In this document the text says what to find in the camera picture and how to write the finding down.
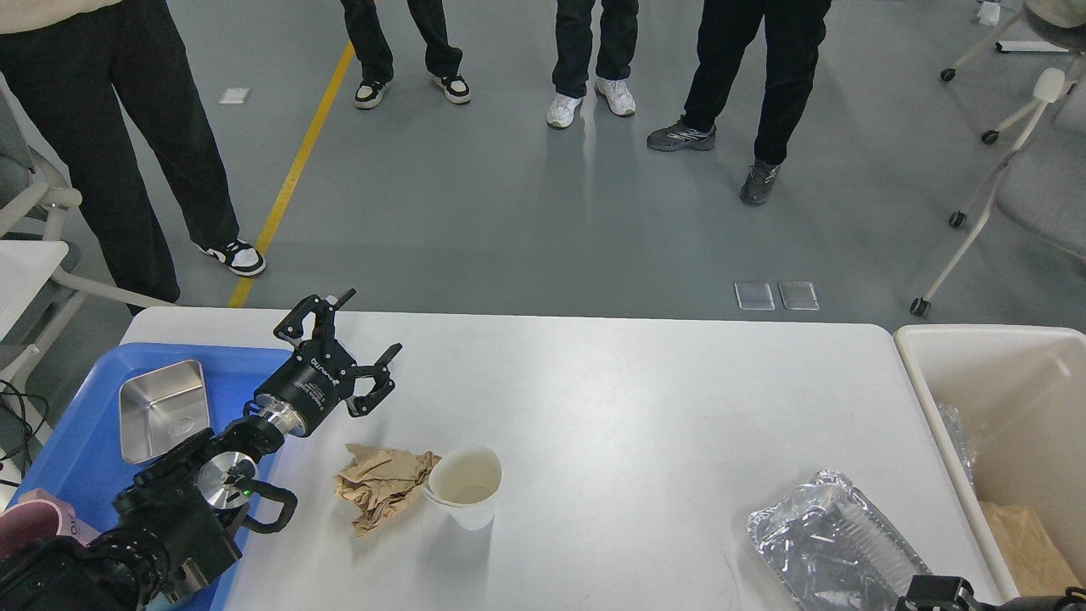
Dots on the brown paper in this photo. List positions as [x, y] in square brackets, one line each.
[381, 482]
[1036, 566]

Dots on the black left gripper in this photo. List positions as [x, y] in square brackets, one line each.
[321, 373]

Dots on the pink ribbed mug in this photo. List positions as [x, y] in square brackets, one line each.
[39, 515]

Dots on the beige plastic bin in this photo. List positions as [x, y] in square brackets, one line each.
[1006, 407]

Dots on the white office chair right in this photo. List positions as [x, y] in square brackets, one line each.
[1039, 181]

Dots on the white paper cup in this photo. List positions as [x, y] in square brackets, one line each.
[466, 483]

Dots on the square stainless steel container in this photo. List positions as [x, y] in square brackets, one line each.
[160, 409]

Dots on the grey white office chair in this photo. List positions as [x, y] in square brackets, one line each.
[36, 200]

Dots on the white side table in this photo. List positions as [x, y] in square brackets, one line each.
[26, 267]

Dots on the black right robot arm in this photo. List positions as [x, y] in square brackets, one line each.
[932, 592]

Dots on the brown paper in bin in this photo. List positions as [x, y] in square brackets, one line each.
[1036, 566]

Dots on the person in cream shirt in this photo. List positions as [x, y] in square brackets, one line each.
[83, 71]

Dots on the aluminium foil tray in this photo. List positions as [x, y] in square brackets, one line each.
[833, 549]

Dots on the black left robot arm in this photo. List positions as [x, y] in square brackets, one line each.
[179, 516]

